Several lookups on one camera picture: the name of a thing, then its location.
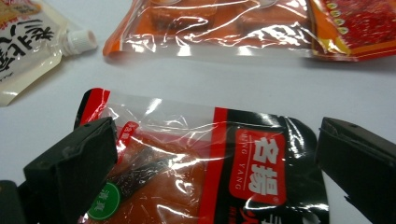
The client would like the food packet with red edge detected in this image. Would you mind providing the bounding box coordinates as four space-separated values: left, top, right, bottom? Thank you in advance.
0 0 98 106

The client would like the orange clear snack packet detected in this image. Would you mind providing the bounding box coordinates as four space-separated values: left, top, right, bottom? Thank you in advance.
102 0 396 62

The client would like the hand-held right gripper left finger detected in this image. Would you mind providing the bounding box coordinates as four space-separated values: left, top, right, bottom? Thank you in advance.
18 116 119 224

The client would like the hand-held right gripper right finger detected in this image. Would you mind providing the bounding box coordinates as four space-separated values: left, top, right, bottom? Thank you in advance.
315 117 396 224

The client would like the black and red sauce packet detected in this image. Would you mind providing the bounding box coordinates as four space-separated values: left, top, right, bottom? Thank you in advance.
74 88 331 224

